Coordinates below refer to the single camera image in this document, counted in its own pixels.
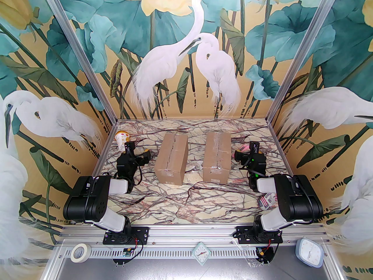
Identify taped brown cardboard box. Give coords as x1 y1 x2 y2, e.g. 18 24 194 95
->
202 131 232 184
154 132 189 186

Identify instant noodle cup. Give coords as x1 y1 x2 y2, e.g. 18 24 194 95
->
115 130 131 152

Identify pale blue square clock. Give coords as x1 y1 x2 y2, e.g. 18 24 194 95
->
295 238 323 268

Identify cream masking tape roll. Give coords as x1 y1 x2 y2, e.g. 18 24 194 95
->
71 243 91 263

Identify green diamond clock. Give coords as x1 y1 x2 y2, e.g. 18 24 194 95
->
192 242 211 265

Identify grey steel shelf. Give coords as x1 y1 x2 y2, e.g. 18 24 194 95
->
44 257 343 280

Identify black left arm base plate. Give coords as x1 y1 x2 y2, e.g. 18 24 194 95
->
103 226 149 245

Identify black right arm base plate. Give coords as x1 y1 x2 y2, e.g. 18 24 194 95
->
235 226 283 245

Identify aluminium front rail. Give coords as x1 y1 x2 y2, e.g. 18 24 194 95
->
55 224 331 259

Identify aluminium frame post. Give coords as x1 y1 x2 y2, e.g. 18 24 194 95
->
37 0 118 124
267 0 345 125

